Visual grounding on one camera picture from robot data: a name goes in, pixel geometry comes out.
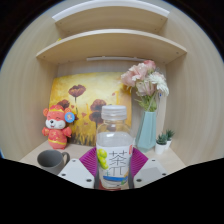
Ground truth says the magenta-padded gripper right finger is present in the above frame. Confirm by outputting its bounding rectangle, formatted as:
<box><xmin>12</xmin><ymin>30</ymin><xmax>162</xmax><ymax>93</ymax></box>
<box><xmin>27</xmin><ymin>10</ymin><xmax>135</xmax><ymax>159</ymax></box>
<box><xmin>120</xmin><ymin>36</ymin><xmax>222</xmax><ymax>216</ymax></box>
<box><xmin>127</xmin><ymin>147</ymin><xmax>168</xmax><ymax>190</ymax></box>

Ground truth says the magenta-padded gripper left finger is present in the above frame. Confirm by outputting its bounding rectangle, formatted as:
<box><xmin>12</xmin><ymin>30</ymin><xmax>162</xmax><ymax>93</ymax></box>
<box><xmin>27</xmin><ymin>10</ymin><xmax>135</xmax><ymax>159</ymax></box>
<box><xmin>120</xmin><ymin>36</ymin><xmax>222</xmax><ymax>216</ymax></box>
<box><xmin>58</xmin><ymin>147</ymin><xmax>101</xmax><ymax>190</ymax></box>

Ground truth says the clear plastic drink bottle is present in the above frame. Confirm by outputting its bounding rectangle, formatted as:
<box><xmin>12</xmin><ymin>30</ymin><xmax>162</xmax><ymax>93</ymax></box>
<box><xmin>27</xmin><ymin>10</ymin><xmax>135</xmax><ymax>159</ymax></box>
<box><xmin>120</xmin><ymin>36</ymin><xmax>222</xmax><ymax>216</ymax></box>
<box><xmin>95</xmin><ymin>105</ymin><xmax>135</xmax><ymax>190</ymax></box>

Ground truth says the grey mug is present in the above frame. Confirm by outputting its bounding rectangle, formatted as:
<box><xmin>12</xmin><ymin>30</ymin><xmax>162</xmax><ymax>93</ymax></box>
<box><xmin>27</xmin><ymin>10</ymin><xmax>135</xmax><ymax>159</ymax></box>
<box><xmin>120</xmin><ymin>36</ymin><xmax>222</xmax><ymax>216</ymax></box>
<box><xmin>36</xmin><ymin>149</ymin><xmax>71</xmax><ymax>176</ymax></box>

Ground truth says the teal vase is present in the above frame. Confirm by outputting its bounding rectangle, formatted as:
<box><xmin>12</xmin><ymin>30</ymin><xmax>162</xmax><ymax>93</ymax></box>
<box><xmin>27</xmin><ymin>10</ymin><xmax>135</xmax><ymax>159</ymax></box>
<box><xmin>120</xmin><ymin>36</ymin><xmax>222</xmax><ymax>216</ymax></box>
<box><xmin>134</xmin><ymin>109</ymin><xmax>158</xmax><ymax>153</ymax></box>

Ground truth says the red plush toy figure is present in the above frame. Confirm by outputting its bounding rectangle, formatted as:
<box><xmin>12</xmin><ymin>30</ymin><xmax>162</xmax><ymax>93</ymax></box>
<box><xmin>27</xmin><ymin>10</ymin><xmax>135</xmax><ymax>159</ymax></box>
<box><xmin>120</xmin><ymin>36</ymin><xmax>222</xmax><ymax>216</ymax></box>
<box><xmin>41</xmin><ymin>104</ymin><xmax>76</xmax><ymax>151</ymax></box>

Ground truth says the yellow poppy flower painting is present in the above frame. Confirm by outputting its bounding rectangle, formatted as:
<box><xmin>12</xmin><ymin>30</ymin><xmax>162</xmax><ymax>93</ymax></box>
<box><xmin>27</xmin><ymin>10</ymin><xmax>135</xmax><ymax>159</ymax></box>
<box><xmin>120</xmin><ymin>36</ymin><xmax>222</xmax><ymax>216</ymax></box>
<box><xmin>49</xmin><ymin>71</ymin><xmax>133</xmax><ymax>148</ymax></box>

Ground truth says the pink and white flower bouquet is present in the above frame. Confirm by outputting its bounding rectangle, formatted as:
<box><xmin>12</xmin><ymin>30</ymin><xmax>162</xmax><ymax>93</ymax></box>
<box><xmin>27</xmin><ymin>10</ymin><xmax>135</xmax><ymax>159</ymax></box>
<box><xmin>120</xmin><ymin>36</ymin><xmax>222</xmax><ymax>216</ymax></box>
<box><xmin>120</xmin><ymin>59</ymin><xmax>170</xmax><ymax>113</ymax></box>

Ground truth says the light wooden shelf unit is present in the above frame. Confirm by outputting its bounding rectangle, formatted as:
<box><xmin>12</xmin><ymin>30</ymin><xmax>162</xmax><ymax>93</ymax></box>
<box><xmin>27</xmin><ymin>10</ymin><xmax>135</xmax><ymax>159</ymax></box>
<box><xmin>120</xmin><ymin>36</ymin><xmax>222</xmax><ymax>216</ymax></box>
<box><xmin>35</xmin><ymin>1</ymin><xmax>188</xmax><ymax>65</ymax></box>

